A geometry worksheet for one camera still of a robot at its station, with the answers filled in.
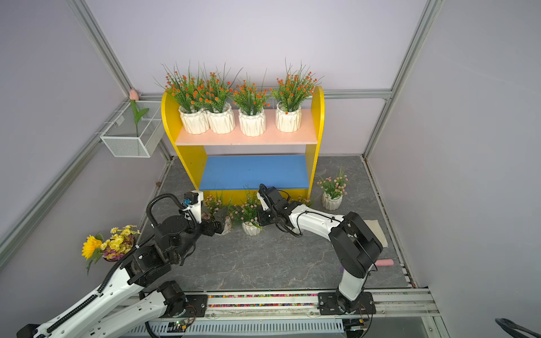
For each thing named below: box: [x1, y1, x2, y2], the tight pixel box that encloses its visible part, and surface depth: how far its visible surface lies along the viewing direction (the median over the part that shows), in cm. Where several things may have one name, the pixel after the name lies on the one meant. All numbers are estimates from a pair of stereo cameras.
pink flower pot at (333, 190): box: [316, 166, 349, 211], surface depth 94 cm
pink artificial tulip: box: [128, 88, 150, 138], surface depth 91 cm
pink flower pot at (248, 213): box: [233, 185, 263, 237], surface depth 84 cm
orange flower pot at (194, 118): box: [153, 59, 210, 135], surface depth 69 cm
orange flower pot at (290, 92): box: [271, 58, 325, 134], surface depth 66 cm
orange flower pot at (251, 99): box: [232, 69, 272, 137], surface depth 68 cm
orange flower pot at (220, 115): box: [204, 62, 244, 134], surface depth 70 cm
